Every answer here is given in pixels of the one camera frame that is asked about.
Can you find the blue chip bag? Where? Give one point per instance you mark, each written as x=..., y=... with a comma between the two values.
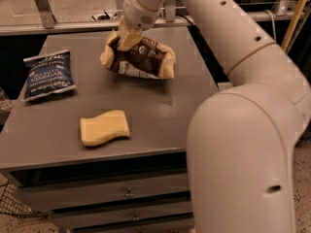
x=48, y=74

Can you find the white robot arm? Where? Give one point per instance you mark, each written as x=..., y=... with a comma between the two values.
x=240, y=142

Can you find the yellow wooden pole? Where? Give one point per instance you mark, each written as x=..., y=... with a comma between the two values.
x=294, y=21

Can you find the top drawer knob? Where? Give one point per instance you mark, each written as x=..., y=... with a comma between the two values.
x=128, y=193

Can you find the yellow sponge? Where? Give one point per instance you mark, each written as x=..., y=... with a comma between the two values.
x=101, y=129

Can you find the metal railing frame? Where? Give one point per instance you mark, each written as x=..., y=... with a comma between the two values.
x=20, y=17

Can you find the drawer knob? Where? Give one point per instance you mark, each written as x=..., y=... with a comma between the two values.
x=135, y=217
x=128, y=193

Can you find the brown chip bag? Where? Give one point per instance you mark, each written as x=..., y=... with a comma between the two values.
x=147, y=58

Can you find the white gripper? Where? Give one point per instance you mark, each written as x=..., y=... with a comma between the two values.
x=138, y=14

